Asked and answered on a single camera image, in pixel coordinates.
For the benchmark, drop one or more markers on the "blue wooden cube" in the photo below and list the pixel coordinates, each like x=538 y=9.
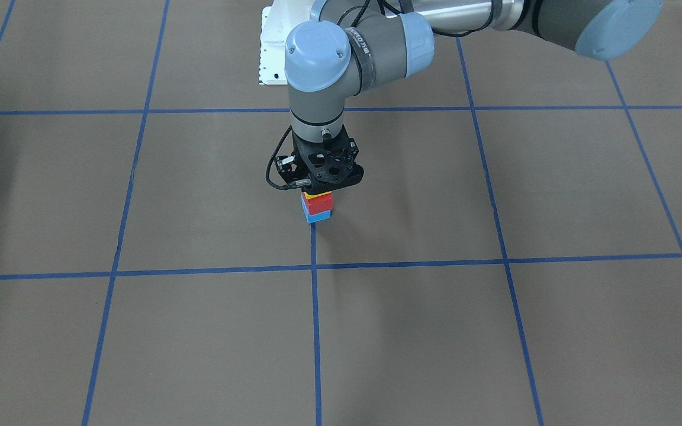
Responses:
x=321 y=216

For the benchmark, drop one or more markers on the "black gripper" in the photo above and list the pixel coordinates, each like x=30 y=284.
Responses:
x=285 y=166

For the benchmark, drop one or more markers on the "red wooden cube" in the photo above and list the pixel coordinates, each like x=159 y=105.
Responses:
x=318 y=204

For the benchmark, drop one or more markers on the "blue tape grid lines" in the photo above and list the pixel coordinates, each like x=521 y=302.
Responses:
x=513 y=255

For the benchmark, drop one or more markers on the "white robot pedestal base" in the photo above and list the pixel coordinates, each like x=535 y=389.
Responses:
x=276 y=24

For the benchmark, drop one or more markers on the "yellow wooden cube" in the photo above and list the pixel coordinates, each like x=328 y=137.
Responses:
x=312 y=196

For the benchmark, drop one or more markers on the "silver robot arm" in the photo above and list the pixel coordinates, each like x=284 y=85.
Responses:
x=349 y=48

